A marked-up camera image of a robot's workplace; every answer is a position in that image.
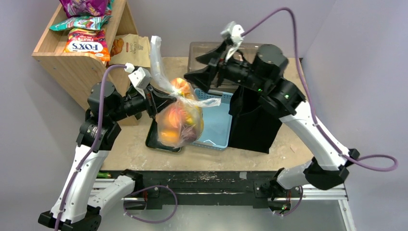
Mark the black fabric tote bag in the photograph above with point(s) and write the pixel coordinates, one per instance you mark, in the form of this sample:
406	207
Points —
252	127

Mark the smoky clear storage box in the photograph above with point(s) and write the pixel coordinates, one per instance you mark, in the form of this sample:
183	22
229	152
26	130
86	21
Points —
200	48

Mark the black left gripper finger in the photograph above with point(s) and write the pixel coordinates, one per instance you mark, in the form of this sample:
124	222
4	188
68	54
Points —
157	108
161	98

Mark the dark green tray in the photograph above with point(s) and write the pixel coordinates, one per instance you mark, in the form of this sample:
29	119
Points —
152	141

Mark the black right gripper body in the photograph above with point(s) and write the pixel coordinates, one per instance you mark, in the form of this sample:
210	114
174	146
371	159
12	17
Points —
221	67

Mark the beige cassava chips bag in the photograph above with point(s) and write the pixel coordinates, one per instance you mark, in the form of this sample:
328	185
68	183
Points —
131	48

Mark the black table front rail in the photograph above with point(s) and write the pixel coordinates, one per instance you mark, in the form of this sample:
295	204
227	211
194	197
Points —
224	188

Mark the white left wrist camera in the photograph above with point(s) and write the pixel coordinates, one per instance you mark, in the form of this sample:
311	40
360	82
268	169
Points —
138	76

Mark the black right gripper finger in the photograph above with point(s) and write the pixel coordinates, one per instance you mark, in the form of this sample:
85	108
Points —
213	54
203	78

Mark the purple snack bag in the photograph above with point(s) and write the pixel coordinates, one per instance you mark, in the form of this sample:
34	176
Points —
74	8

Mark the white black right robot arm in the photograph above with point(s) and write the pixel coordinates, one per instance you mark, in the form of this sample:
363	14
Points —
284	101

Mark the Fox's candy bag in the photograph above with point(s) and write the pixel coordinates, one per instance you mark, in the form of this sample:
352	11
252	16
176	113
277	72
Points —
88	41

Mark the light blue plastic basket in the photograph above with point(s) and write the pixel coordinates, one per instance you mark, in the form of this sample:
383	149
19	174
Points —
217	121

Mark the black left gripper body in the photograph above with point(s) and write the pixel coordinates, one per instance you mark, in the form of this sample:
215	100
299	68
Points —
135	103

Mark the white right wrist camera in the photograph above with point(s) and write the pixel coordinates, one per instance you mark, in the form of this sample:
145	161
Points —
232	34

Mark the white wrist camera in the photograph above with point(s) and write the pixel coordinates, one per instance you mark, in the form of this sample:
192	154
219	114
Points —
138	76
232	34

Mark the teal snack bag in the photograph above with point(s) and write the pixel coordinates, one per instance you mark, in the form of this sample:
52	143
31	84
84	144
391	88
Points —
93	23

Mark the clear plastic grocery bag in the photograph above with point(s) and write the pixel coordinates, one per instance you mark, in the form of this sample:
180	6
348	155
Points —
181	122

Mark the aluminium frame rail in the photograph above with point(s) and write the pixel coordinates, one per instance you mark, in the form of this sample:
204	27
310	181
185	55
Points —
338	193

